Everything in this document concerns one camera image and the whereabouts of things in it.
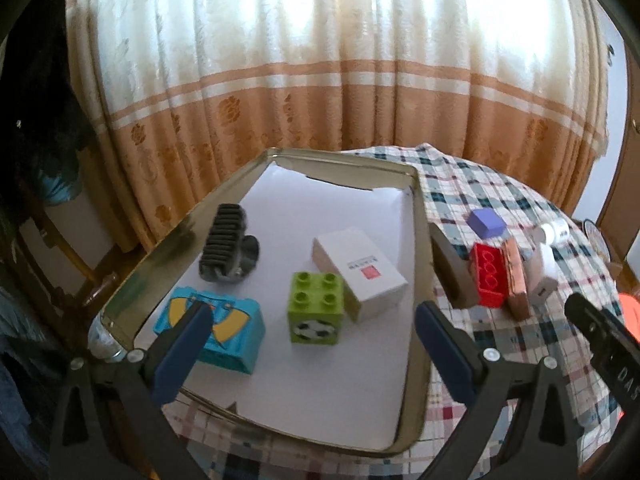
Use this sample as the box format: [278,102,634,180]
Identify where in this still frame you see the orange red cushion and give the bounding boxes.
[618,292,640,341]

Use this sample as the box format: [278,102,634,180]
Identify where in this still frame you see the metal bucket with tissue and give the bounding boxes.
[87,315,127,363]

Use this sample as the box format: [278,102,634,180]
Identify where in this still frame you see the plaid tablecloth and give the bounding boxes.
[164,143,623,479]

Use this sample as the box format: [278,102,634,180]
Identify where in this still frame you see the white pill bottle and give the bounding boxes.
[530,218,570,246]

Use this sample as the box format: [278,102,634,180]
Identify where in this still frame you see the red toy building block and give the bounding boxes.
[470,243,508,309]

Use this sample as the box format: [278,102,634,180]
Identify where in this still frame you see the gold metal tin tray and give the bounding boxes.
[100,148,433,457]

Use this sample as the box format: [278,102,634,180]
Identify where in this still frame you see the teal toy building block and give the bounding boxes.
[153,286,266,375]

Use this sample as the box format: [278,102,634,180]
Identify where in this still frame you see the dark brown wooden block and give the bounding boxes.
[428,222,480,310]

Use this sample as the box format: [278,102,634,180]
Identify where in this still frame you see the green soccer toy block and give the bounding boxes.
[288,271,345,346]

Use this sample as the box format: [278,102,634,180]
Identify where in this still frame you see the purple cube block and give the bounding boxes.
[466,208,506,240]

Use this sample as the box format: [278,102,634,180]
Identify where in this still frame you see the brown wooden door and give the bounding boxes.
[597,48,639,260]

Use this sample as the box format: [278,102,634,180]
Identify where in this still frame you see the copper pink rectangular box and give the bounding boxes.
[501,236,530,322]

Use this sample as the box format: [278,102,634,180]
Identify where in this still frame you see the black ribbed heat sink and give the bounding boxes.
[198,203,260,283]

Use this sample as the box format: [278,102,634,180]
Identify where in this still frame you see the round cookie tin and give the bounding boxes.
[582,219,612,263]

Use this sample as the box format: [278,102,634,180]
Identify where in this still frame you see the white usb charger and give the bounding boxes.
[524,244,559,307]

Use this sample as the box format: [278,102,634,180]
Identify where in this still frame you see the white box with red label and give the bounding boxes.
[311,228,408,323]

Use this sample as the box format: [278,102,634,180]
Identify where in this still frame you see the cream and orange curtain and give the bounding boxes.
[65,0,608,248]

